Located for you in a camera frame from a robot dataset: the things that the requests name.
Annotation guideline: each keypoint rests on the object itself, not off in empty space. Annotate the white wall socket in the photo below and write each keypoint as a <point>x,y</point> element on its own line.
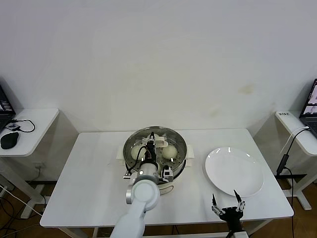
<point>39,165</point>

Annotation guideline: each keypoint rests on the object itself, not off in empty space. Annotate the white main table frame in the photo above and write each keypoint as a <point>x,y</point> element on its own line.
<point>96,233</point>

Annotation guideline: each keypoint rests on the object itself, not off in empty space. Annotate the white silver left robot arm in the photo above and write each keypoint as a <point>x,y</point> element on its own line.
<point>144,196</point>

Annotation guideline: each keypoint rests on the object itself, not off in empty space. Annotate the white side table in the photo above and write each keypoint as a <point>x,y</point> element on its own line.
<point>292,124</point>
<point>37,129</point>

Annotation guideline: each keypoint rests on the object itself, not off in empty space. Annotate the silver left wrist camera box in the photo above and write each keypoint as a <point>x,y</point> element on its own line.
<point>168,175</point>

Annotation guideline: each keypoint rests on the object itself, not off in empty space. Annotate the small white printed label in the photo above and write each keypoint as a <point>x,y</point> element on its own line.
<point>284,114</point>

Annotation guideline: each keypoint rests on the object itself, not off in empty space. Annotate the black computer mouse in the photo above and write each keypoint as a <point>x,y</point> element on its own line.
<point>10,140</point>

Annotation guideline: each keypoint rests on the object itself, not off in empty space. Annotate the perforated steel steamer basket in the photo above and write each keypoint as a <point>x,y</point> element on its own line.
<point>180,170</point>

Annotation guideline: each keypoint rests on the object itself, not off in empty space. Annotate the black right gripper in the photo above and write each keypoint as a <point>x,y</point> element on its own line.
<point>232,217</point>

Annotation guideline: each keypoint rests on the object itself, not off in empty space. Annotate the white steamed baozi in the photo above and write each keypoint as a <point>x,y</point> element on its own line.
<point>169,152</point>
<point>135,151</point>

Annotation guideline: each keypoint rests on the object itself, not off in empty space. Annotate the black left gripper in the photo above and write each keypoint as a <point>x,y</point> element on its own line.
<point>151,154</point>

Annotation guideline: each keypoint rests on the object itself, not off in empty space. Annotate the white round plate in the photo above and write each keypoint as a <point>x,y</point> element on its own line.
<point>234,173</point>

